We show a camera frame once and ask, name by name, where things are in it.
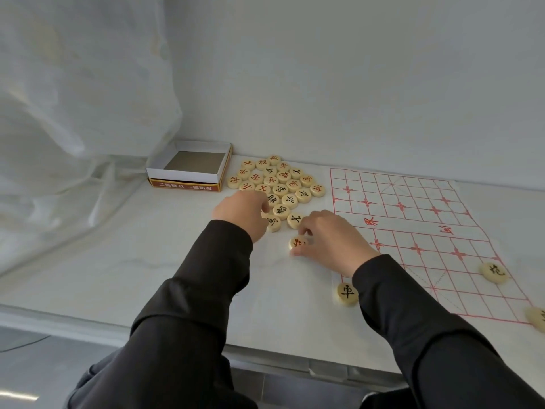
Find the red grid xiangqi board sheet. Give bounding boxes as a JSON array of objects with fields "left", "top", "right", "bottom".
[{"left": 328, "top": 167, "right": 535, "bottom": 327}]

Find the pile of wooden xiangqi pieces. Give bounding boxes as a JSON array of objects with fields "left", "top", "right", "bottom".
[{"left": 226, "top": 154, "right": 326, "bottom": 233}]

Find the person's left forearm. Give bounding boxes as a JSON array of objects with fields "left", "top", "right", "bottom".
[{"left": 64, "top": 220, "right": 258, "bottom": 409}]

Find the white cardboard box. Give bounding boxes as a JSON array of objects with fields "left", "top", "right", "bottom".
[{"left": 145, "top": 140, "right": 234, "bottom": 193}]

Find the metal drawer handle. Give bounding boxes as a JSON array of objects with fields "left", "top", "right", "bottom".
[{"left": 308, "top": 360, "right": 350, "bottom": 382}]

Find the person's right forearm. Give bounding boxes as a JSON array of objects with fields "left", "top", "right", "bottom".
[{"left": 352, "top": 254, "right": 545, "bottom": 409}]

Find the grey desk drawer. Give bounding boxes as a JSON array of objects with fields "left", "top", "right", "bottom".
[{"left": 221, "top": 344, "right": 409, "bottom": 393}]

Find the sheer white curtain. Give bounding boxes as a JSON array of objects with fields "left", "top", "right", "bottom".
[{"left": 0, "top": 0, "right": 183, "bottom": 273}]

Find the person's left hand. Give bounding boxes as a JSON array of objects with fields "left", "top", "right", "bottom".
[{"left": 211, "top": 190, "right": 271, "bottom": 244}]

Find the person's right hand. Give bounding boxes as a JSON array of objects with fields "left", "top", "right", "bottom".
[{"left": 290, "top": 210, "right": 380, "bottom": 278}]

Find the thin dark floor cable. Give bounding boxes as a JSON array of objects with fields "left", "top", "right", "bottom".
[{"left": 0, "top": 334, "right": 51, "bottom": 354}]

